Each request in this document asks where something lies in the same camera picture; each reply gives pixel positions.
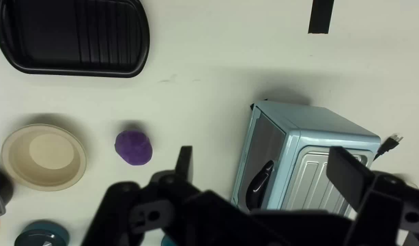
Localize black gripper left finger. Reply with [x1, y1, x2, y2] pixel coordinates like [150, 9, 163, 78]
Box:
[80, 145, 202, 246]

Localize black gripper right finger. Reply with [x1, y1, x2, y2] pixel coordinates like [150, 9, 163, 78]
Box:
[324, 145, 419, 246]

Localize purple plush grape toy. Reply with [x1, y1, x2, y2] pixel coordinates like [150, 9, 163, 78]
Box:
[113, 130, 154, 167]

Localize teal round toy lid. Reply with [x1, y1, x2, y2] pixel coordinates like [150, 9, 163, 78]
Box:
[13, 218, 71, 246]

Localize beige toy bowl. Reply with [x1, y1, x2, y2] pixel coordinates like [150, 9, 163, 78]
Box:
[0, 123, 87, 191]

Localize black tape strip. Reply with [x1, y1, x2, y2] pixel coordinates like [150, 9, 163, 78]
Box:
[307, 0, 335, 35]

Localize black ridged plastic tray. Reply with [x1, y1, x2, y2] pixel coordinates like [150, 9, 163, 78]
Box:
[0, 0, 151, 79]

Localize black power plug cable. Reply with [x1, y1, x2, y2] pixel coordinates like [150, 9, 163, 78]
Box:
[374, 132, 405, 161]

